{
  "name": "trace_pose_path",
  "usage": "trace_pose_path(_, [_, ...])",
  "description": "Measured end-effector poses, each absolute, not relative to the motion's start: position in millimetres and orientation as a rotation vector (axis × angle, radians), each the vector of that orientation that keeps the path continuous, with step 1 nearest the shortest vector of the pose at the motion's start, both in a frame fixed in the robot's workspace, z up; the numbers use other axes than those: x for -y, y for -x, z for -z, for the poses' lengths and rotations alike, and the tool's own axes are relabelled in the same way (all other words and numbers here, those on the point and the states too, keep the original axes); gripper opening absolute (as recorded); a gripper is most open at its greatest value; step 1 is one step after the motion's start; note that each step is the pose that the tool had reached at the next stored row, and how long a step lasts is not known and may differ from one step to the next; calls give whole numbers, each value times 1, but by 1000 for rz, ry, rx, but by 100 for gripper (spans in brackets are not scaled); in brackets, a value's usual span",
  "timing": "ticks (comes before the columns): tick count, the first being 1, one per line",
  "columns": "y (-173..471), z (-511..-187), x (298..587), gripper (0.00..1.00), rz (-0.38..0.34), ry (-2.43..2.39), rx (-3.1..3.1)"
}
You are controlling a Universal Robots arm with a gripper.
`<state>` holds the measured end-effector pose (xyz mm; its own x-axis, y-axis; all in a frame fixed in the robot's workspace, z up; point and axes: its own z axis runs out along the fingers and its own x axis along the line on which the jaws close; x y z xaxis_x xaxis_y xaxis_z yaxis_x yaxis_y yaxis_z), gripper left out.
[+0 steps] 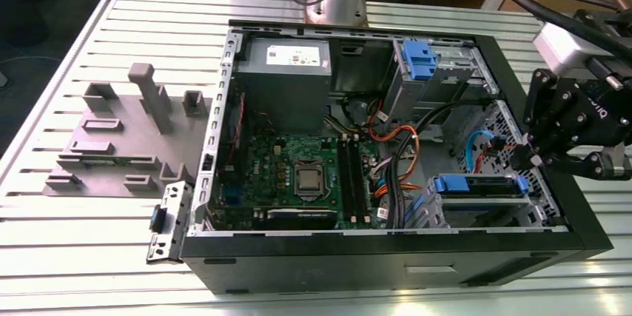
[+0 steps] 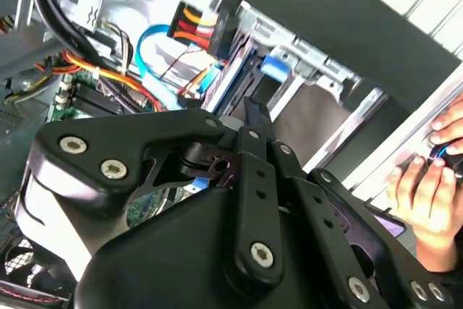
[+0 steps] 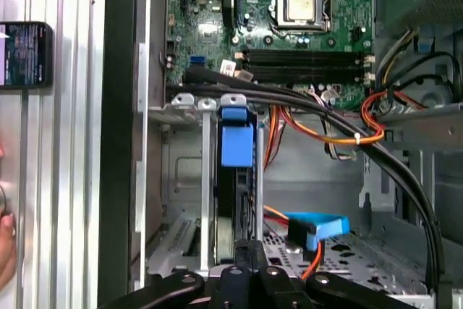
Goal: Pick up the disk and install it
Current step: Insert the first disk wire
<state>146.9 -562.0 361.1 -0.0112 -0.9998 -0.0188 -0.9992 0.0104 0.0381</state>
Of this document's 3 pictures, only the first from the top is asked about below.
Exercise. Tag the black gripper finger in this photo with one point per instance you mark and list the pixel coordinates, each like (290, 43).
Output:
(557, 142)
(540, 101)

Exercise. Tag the hard disk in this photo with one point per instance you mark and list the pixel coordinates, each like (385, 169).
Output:
(450, 184)

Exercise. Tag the silver disk bay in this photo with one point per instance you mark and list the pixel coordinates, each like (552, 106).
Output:
(485, 200)

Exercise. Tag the silver optical drive cage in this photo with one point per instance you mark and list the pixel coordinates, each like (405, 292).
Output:
(418, 97)

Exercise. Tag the blue drive latch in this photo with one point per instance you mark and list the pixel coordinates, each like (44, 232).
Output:
(418, 60)

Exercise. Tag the black RAM slot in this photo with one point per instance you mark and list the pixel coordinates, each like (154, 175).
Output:
(349, 179)
(361, 179)

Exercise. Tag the silver CPU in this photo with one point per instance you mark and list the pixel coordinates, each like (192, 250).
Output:
(312, 179)

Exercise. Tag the black CPU socket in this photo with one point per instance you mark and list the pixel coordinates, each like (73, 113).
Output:
(312, 194)

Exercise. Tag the grey power supply unit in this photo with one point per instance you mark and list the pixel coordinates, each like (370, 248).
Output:
(281, 101)

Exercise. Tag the black open PC case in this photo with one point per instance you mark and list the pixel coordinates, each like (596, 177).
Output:
(345, 268)

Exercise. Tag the black graphics card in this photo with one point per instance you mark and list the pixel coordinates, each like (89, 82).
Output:
(296, 220)

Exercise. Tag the green motherboard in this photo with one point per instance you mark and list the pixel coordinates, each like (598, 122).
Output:
(276, 197)

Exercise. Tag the grey parts rack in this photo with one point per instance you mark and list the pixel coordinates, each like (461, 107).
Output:
(137, 138)

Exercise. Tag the dark blue rear connector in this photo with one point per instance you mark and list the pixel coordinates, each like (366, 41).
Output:
(157, 218)

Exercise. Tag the green RAM stick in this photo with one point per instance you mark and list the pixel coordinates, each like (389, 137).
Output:
(105, 162)

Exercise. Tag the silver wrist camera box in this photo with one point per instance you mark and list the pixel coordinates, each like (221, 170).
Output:
(557, 47)

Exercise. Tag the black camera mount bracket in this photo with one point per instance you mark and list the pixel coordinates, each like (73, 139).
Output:
(592, 20)

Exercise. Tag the silver slot retention bracket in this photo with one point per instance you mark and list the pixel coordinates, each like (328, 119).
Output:
(174, 197)

